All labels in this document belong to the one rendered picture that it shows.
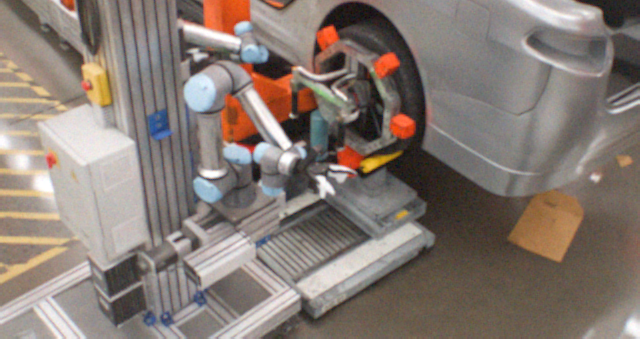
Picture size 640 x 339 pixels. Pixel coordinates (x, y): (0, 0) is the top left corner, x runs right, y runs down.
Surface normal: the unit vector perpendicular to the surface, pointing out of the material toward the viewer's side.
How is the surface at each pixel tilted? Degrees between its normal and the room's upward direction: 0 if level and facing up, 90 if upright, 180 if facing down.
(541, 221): 1
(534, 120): 90
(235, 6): 90
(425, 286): 0
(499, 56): 90
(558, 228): 1
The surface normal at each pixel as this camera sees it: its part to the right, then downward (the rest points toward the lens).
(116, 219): 0.69, 0.45
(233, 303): 0.03, -0.80
